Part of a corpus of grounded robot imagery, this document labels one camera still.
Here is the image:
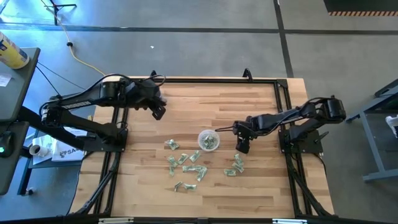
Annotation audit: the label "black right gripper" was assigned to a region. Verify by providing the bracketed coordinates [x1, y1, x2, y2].
[233, 116, 259, 155]

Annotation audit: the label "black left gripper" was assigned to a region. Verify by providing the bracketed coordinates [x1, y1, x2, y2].
[133, 78, 167, 121]

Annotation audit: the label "clear plastic deli cup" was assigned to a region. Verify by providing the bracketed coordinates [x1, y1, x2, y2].
[197, 129, 221, 152]

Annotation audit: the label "white printed bag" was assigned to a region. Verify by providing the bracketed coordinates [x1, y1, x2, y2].
[50, 138, 86, 163]

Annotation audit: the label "grey metal stand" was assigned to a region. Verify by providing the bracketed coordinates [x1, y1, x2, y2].
[345, 79, 398, 184]

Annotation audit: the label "white plastic pipe fitting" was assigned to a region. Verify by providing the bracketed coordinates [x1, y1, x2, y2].
[28, 144, 50, 157]

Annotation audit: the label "grey side table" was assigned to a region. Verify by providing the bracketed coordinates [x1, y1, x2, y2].
[0, 46, 42, 124]

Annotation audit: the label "black tripod stand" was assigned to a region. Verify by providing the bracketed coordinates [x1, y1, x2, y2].
[39, 0, 78, 26]

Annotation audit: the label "person's shoe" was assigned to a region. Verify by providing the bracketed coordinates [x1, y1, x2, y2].
[384, 114, 398, 139]

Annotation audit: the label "black device with green light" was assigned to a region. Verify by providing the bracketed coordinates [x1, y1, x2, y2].
[0, 130, 16, 159]

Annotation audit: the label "yellow white wipes canister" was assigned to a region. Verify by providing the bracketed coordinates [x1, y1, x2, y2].
[0, 30, 30, 70]

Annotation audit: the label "small white paper slip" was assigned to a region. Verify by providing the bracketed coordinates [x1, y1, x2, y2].
[0, 73, 13, 88]

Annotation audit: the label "low grey shelf table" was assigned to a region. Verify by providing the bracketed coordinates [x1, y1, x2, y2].
[0, 120, 31, 196]

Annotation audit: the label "black mat with hazard stripes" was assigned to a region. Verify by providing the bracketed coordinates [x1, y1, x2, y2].
[322, 0, 398, 17]

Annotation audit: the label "silver metal bracket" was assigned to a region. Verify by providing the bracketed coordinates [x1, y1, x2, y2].
[98, 217, 135, 224]
[272, 218, 309, 224]

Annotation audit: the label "yellow extension cable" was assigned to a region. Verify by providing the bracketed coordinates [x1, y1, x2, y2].
[40, 0, 107, 77]

